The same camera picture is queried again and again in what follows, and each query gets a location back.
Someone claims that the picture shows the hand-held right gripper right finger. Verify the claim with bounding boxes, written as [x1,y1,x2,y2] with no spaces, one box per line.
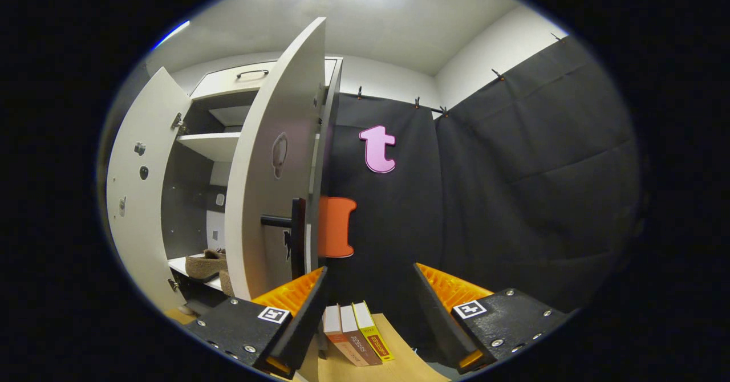
[412,262,571,377]

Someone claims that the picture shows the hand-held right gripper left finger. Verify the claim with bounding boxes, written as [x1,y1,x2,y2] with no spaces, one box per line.
[185,265,330,380]

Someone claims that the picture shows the white cabinet door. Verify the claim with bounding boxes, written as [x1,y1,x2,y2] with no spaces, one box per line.
[224,17,327,302]
[106,67,192,313]

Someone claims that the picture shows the white shoe cabinet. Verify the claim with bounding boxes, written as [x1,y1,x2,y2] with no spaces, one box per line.
[106,17,346,314]

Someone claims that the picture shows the orange book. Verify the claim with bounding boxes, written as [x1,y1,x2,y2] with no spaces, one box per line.
[322,305,366,367]

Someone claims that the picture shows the brown book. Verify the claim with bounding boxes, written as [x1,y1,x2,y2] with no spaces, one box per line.
[340,304,383,365]

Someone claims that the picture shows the black backdrop cloth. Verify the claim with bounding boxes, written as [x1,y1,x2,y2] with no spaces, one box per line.
[317,31,642,365]

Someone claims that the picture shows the ceiling light panel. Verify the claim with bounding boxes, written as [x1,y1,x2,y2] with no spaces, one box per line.
[151,20,190,51]

